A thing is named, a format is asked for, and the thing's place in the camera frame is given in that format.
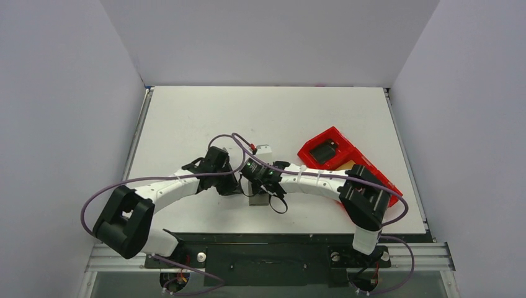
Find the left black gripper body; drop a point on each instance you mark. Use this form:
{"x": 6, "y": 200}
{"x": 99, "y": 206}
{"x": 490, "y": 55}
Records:
{"x": 225, "y": 184}

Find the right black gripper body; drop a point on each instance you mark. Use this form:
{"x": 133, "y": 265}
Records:
{"x": 255, "y": 178}

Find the grey card holder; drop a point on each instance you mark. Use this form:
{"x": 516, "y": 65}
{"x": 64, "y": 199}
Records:
{"x": 257, "y": 195}

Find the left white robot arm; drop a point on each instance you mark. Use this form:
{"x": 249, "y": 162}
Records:
{"x": 125, "y": 221}

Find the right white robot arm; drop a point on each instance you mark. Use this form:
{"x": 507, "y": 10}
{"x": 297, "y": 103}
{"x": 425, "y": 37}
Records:
{"x": 363, "y": 196}

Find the tan card in tray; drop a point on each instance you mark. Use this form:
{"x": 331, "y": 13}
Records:
{"x": 347, "y": 165}

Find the black wallet in tray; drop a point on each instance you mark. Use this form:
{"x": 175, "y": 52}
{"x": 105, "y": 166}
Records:
{"x": 324, "y": 152}

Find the red plastic tray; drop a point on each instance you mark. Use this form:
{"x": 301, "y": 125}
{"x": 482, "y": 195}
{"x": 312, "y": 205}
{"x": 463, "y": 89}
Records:
{"x": 346, "y": 151}

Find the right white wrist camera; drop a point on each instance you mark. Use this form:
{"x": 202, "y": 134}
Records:
{"x": 264, "y": 153}

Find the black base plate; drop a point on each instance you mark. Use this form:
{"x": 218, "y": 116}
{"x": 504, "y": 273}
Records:
{"x": 258, "y": 259}

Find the aluminium frame rail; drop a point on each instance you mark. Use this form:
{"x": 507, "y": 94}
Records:
{"x": 428, "y": 257}

